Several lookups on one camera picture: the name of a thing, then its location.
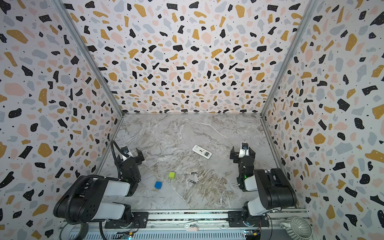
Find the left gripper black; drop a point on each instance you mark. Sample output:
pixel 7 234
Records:
pixel 133 156

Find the white remote control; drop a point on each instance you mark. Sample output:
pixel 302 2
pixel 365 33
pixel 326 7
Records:
pixel 202 152

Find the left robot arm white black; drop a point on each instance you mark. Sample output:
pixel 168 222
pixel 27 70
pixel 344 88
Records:
pixel 84 202

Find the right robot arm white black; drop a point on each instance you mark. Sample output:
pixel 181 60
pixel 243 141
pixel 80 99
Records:
pixel 273 188

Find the blue cube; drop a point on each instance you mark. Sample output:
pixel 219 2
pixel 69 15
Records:
pixel 158 185

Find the green cube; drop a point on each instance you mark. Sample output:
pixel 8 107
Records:
pixel 172 175

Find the grey ribbed fan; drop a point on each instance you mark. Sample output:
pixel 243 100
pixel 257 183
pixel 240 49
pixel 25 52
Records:
pixel 297 228

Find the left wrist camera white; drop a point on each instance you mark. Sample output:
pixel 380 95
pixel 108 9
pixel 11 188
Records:
pixel 127 157

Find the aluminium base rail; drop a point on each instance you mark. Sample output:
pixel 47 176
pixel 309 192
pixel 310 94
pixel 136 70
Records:
pixel 187 225

